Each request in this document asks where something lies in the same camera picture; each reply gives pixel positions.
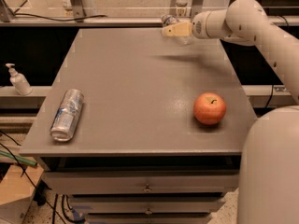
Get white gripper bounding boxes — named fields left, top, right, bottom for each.
left=162, top=11, right=218, bottom=39

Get clear plastic water bottle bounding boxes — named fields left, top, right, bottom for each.
left=161, top=15, right=192, bottom=46

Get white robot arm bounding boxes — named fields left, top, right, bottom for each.
left=162, top=0, right=299, bottom=224

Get silver redbull can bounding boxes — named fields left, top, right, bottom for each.
left=50, top=89, right=84, bottom=142

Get white pump dispenser bottle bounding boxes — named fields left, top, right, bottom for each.
left=6, top=63, right=32, bottom=96

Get red apple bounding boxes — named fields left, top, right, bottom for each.
left=193, top=92, right=226, bottom=125

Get grey drawer cabinet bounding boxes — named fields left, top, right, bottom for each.
left=18, top=27, right=258, bottom=224

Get top grey drawer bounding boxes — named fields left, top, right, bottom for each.
left=43, top=171, right=238, bottom=195

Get grey drawer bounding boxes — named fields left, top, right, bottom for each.
left=69, top=195, right=225, bottom=215
left=86, top=214, right=212, bottom=224
left=43, top=171, right=238, bottom=195

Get middle grey drawer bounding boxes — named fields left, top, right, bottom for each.
left=69, top=195, right=225, bottom=215

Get bottom grey drawer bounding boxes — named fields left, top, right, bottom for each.
left=86, top=214, right=212, bottom=224

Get green rod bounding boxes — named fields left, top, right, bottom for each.
left=0, top=150, right=37, bottom=167

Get cardboard box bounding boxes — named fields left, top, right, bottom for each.
left=0, top=165, right=36, bottom=224

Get left metal bracket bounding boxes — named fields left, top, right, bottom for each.
left=70, top=0, right=85, bottom=22

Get black cable on shelf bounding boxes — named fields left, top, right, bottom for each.
left=12, top=0, right=107, bottom=22

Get black floor cables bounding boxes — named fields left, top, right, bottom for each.
left=0, top=131, right=85, bottom=224

